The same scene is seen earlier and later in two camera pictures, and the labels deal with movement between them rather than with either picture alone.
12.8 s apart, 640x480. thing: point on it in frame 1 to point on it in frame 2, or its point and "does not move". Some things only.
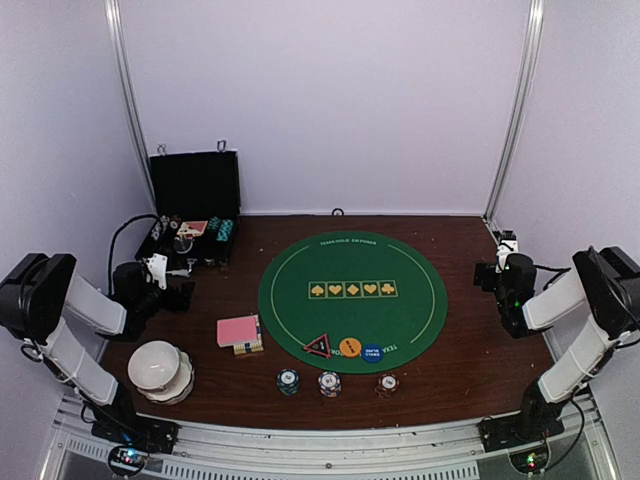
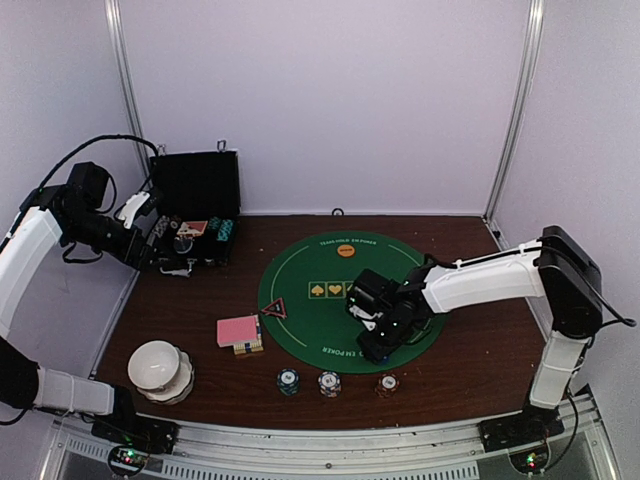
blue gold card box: (251, 347) does not move
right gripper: (486, 267) to (374, 350)
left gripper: (172, 304) to (127, 253)
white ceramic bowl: (154, 364) does not move
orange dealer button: (350, 347) to (346, 250)
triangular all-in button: (320, 346) to (275, 308)
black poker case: (197, 198) does not move
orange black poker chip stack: (387, 384) does not move
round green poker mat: (353, 302) does not move
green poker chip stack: (288, 381) does not move
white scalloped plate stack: (180, 386) does not move
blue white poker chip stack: (329, 384) does not move
